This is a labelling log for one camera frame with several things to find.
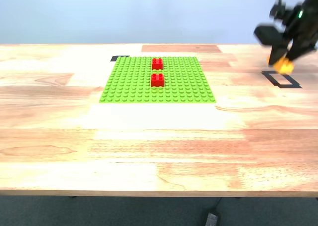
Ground black tape rectangle outline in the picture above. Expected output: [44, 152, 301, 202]
[261, 71, 303, 89]

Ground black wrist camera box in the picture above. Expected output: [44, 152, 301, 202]
[269, 1, 287, 22]

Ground black power adapter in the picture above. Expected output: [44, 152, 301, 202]
[205, 212, 219, 226]

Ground yellow toy brick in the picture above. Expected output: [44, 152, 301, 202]
[267, 55, 295, 75]

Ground red toy brick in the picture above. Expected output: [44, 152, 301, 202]
[150, 73, 165, 88]
[151, 58, 164, 71]

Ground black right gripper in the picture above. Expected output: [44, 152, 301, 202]
[253, 1, 318, 66]

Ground black floor cable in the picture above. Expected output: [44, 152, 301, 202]
[212, 197, 223, 214]

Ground green studded baseplate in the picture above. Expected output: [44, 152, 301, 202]
[98, 56, 217, 104]

